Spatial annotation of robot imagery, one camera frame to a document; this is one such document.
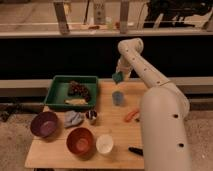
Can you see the green yellow sponge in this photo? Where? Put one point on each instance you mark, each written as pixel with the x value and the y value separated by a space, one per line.
pixel 118 77

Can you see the yellow banana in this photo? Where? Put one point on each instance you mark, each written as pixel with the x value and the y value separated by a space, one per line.
pixel 76 102

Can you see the blue cup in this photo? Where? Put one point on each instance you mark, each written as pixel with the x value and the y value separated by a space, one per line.
pixel 118 98

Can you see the dark grape bunch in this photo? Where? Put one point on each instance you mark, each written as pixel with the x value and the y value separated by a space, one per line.
pixel 76 88

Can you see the small metal cup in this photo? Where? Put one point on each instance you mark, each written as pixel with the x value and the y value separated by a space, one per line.
pixel 91 115

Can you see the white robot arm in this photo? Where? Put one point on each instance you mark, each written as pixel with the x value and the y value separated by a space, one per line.
pixel 163 108

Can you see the grey crumpled cloth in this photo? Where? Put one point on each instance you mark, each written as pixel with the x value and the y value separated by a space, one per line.
pixel 73 118

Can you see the green plastic tray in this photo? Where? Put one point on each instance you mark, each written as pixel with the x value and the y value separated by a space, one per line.
pixel 58 92

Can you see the red-brown bowl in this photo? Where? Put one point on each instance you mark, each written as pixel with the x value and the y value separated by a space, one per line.
pixel 80 141

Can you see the white cup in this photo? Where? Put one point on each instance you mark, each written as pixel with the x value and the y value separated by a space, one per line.
pixel 104 144

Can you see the purple bowl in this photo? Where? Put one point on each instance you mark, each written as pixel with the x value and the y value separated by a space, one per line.
pixel 44 124

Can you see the orange carrot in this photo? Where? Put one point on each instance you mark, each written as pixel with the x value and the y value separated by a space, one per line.
pixel 130 115

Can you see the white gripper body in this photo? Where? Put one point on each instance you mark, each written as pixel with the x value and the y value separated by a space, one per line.
pixel 124 67

